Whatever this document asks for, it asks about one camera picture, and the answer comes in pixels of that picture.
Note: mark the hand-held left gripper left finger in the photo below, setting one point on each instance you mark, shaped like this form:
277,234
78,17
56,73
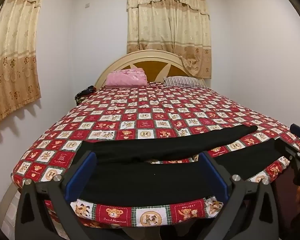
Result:
82,173

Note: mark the pink folded blanket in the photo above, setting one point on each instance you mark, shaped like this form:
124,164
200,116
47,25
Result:
126,78

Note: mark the dark bag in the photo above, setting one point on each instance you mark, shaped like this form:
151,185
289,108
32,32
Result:
86,91

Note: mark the black pants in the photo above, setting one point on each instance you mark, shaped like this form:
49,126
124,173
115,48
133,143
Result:
145,180

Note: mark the beige flowered curtain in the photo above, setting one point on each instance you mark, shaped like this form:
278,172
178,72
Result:
12,55
167,30

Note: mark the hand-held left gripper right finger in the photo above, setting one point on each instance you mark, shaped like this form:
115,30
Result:
214,177

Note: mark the striped pillow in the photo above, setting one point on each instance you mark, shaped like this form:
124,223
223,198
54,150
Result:
183,81

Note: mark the cream and tan bed headboard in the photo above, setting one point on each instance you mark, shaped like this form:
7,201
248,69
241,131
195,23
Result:
150,66

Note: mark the red teddy bear printed bedspread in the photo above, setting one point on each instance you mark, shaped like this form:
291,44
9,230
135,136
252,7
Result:
145,120

